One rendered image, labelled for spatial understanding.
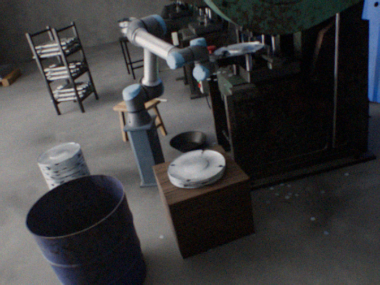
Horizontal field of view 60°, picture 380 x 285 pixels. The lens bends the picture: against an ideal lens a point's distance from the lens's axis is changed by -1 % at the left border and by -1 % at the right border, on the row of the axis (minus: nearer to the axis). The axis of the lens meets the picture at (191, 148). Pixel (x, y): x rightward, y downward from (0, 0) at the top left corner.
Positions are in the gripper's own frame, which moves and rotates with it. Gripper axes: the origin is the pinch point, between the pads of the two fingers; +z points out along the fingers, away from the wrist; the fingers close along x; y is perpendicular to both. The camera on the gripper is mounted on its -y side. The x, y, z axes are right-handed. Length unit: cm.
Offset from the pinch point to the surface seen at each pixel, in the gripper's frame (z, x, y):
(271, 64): -0.5, 5.6, -22.9
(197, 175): -60, 42, -3
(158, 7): 535, 10, 404
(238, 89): -13.9, 14.9, -8.4
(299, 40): 16.6, -2.5, -34.5
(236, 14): -33.0, -25.3, -19.1
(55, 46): 77, 0, 236
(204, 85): 16.6, 23.6, 28.5
